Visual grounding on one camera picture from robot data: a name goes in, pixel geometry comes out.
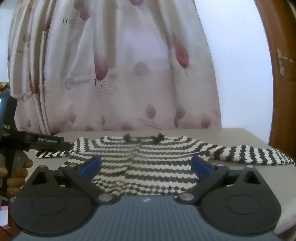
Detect brown wooden door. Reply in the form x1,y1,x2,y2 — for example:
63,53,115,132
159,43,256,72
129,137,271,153
255,1,295,157

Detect black white striped knit sweater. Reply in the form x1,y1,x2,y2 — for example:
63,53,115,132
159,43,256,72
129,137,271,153
36,134,294,196

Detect person's left hand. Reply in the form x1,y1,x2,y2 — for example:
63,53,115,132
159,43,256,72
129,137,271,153
1,151,33,198

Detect pink leaf print curtain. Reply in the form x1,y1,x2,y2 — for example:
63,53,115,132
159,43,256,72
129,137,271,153
8,0,221,135

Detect brass door handle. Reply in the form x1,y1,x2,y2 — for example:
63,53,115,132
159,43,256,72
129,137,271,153
277,49,294,77

